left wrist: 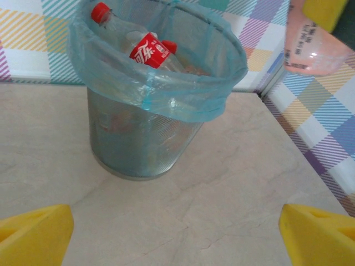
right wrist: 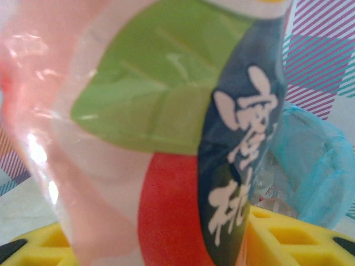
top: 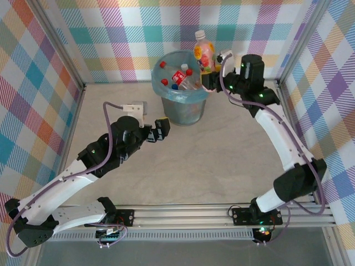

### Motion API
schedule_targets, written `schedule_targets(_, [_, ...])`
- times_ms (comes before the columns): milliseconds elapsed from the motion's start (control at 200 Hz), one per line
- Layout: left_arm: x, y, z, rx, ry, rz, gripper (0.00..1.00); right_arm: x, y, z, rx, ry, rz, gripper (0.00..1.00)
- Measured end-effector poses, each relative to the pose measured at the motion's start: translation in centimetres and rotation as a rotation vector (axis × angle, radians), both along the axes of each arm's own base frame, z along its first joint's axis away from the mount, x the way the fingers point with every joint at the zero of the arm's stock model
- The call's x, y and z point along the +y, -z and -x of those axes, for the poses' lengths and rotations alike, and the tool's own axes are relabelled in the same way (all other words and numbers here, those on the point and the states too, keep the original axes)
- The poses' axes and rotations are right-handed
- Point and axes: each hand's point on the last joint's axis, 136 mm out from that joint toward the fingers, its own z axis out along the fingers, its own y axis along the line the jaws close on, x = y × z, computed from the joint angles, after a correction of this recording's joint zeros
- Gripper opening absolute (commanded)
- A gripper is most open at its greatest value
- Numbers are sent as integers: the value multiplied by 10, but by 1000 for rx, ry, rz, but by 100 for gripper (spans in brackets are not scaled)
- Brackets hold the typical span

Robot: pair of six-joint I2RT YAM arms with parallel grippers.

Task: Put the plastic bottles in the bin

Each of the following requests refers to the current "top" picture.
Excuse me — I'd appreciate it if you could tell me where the clear bottle red cap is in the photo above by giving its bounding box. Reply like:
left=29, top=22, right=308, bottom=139
left=159, top=60, right=174, bottom=73

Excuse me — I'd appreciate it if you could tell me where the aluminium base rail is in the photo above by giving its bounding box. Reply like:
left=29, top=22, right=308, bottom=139
left=29, top=203, right=337, bottom=231

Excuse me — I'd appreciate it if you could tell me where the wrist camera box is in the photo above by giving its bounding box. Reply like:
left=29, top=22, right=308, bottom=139
left=121, top=100, right=148, bottom=123
left=216, top=49, right=237, bottom=63

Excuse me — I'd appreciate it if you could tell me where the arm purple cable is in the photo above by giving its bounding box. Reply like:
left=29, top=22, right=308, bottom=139
left=219, top=54, right=327, bottom=246
left=5, top=101, right=131, bottom=257

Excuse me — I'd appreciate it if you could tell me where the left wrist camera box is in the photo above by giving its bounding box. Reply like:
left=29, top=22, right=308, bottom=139
left=121, top=100, right=148, bottom=123

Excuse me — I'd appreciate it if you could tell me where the aluminium frame post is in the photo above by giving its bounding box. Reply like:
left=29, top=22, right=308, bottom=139
left=275, top=0, right=333, bottom=87
left=29, top=0, right=87, bottom=90

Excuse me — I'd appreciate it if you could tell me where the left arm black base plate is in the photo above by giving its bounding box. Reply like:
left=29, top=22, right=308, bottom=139
left=94, top=208, right=135, bottom=228

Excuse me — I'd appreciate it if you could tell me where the grey slotted cable duct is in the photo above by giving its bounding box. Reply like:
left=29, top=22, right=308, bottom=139
left=51, top=231, right=256, bottom=243

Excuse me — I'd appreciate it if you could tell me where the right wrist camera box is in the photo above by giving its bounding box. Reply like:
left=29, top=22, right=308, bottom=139
left=216, top=49, right=237, bottom=63

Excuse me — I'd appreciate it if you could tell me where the pink drink bottle white cap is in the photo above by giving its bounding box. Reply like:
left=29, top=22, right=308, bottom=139
left=193, top=29, right=217, bottom=92

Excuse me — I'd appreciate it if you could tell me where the blue plastic bin liner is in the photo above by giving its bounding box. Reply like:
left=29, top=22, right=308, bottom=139
left=151, top=50, right=211, bottom=105

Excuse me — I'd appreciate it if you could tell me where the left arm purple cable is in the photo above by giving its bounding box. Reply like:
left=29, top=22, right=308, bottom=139
left=5, top=101, right=131, bottom=257

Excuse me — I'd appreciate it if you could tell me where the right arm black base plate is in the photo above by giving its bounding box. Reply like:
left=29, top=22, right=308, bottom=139
left=231, top=205, right=284, bottom=226

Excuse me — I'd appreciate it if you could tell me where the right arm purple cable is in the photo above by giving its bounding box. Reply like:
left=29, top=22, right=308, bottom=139
left=219, top=54, right=327, bottom=246

